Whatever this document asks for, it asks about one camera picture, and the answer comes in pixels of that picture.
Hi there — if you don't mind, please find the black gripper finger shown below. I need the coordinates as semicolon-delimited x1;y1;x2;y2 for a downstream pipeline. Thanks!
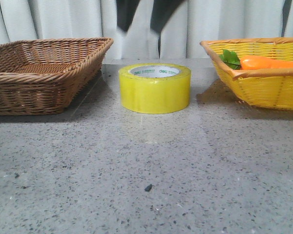
150;0;185;36
116;0;140;32

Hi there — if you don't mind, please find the yellow tape roll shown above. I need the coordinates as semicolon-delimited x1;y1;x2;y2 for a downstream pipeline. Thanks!
119;63;191;114

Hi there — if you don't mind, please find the white curtain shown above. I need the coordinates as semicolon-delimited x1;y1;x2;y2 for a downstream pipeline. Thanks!
0;0;293;59

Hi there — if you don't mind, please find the orange toy carrot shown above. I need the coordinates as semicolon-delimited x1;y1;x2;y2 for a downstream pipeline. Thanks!
219;49;293;70

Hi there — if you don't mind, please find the brown wicker basket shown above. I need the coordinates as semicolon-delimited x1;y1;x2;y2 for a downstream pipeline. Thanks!
0;37;113;116

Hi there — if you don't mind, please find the yellow woven basket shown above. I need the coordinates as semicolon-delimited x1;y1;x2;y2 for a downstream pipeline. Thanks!
200;37;293;110

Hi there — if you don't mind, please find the small black debris piece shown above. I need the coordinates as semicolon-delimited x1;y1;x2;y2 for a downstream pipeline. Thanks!
144;184;152;192

